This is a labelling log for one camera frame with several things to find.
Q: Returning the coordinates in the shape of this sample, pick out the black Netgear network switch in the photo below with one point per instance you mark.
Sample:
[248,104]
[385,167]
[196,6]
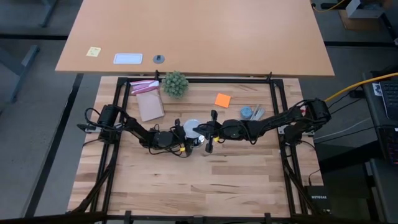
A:
[317,199]

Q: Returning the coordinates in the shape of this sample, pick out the black side desk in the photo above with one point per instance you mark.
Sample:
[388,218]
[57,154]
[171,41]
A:
[382,186]

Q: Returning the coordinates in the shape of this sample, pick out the small grey white box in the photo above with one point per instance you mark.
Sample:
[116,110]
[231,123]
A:
[363,11]

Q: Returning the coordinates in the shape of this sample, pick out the orange sticky note pad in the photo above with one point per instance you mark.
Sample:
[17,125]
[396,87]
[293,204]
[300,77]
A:
[223,100]

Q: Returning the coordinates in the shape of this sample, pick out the cardboard box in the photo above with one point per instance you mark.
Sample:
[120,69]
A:
[345,23]

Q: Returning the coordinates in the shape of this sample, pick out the brown spiral notebook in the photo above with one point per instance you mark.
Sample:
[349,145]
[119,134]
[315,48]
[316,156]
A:
[150,107]

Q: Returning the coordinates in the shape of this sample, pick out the black backlit keyboard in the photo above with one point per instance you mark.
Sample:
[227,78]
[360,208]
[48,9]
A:
[390,146]

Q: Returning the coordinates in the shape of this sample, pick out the white globe lightbulb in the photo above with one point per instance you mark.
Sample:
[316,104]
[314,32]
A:
[190,130]

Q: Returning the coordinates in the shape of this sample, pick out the blue tape roll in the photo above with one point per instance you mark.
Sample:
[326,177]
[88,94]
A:
[246,112]

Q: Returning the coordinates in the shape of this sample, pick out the black aluminium table frame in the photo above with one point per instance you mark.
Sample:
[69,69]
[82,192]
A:
[217,80]

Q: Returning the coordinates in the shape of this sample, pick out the chrome lamp base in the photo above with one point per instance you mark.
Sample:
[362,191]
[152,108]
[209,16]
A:
[199,142]

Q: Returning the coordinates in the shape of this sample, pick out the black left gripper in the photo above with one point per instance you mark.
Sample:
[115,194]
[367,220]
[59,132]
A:
[177,137]

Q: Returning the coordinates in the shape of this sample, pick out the grey stapler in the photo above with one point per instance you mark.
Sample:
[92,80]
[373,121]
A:
[259,112]

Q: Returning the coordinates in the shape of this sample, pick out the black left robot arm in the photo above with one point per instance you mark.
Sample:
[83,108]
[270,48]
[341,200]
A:
[138,127]

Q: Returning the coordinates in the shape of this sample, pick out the grey desk leg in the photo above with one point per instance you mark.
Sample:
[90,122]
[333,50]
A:
[18,71]

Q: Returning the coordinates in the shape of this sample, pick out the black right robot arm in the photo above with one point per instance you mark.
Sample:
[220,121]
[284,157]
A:
[273,119]

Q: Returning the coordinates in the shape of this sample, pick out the yellow sticky note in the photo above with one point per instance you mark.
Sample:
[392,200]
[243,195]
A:
[93,51]

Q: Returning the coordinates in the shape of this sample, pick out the white rectangular card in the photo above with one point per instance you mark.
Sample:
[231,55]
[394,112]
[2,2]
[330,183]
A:
[128,58]

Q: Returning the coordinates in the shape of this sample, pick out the green plant in white pot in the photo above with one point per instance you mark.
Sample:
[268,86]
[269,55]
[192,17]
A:
[174,84]

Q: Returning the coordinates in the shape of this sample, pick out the pink folder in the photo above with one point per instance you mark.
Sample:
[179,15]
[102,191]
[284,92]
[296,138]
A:
[144,87]

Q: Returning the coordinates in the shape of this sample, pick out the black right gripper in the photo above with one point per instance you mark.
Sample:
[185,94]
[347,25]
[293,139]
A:
[217,130]

